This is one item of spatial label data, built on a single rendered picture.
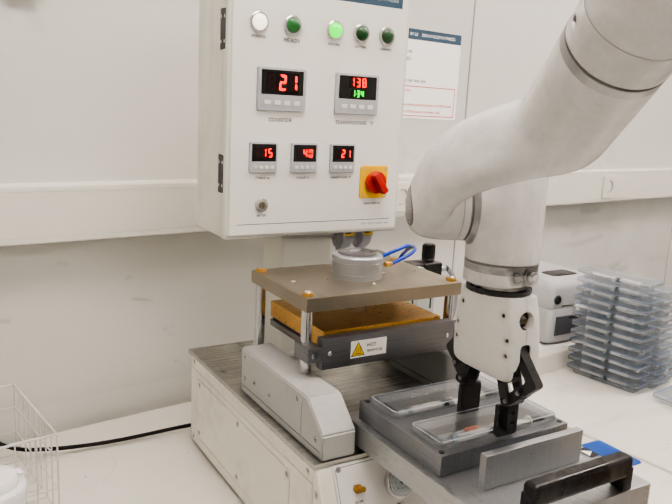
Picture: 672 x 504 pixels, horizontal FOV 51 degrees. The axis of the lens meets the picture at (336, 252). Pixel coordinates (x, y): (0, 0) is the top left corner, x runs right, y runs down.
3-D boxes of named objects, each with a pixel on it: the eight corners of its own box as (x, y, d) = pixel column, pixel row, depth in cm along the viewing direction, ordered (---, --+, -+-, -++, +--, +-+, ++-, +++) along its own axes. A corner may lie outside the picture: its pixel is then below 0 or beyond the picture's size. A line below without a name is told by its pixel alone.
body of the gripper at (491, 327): (556, 285, 79) (545, 379, 81) (493, 265, 87) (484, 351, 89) (507, 291, 75) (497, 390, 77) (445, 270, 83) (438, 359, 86)
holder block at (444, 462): (358, 418, 91) (359, 399, 90) (475, 392, 101) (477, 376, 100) (439, 478, 77) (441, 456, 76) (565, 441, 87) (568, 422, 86)
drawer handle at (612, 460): (517, 515, 70) (521, 479, 69) (615, 481, 78) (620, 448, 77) (532, 525, 69) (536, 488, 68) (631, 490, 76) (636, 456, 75)
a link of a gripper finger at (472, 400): (484, 361, 86) (479, 412, 88) (467, 353, 89) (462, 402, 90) (464, 364, 85) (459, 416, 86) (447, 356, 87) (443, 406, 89)
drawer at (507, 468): (343, 441, 92) (346, 385, 91) (470, 411, 103) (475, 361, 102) (502, 570, 68) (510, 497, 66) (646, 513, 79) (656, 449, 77)
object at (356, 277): (234, 314, 115) (235, 237, 113) (388, 297, 131) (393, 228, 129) (304, 363, 95) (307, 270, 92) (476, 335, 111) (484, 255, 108)
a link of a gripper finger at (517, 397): (538, 386, 79) (531, 441, 80) (517, 376, 82) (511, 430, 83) (517, 391, 77) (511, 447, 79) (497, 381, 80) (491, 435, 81)
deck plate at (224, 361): (188, 352, 125) (188, 347, 124) (353, 329, 142) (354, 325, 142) (313, 471, 86) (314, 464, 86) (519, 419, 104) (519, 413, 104)
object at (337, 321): (269, 324, 111) (271, 266, 109) (384, 310, 123) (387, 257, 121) (323, 359, 97) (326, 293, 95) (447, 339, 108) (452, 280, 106)
